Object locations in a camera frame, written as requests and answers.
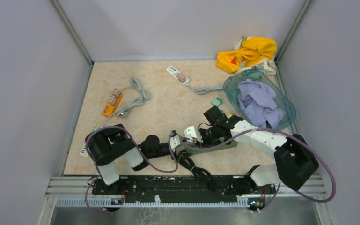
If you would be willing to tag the white power strip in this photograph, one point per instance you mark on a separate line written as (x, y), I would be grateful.
(172, 71)
(83, 152)

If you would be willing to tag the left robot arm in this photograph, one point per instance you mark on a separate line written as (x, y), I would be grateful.
(107, 144)

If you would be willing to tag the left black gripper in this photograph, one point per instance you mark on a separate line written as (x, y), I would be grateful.
(175, 152)

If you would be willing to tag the purple cloth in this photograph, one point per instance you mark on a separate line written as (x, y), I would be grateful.
(256, 101)

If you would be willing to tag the green power strip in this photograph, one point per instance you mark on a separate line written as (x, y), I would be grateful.
(231, 145)

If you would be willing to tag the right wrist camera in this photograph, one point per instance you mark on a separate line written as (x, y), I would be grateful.
(192, 134)

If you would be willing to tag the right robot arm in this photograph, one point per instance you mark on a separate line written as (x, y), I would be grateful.
(293, 163)

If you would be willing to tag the light green plug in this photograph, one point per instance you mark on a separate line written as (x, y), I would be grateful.
(216, 102)

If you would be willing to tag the orange power strip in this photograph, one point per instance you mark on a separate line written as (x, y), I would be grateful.
(110, 109)

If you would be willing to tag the teal plastic basket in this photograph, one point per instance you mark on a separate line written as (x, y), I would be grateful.
(230, 87)

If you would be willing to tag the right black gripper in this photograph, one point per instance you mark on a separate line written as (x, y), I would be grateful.
(205, 143)

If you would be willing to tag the yellow cloth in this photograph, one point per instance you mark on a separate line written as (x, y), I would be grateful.
(252, 52)

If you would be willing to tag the pink plug lower orange strip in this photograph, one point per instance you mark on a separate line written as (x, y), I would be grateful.
(112, 100)

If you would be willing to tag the pink plug on white strip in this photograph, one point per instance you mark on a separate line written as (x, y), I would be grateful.
(181, 77)

